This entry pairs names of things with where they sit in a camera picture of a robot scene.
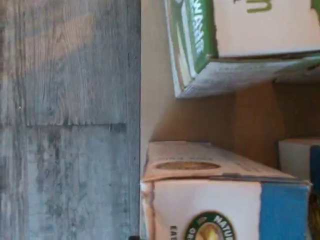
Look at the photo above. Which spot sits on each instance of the green and white cereal box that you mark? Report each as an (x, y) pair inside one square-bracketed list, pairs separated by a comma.
[(250, 30)]

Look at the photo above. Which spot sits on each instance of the blue and white cereal box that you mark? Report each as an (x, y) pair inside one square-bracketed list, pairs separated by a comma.
[(212, 200), (295, 157)]

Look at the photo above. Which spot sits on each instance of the wooden shelf board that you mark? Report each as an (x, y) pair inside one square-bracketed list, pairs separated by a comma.
[(200, 120)]

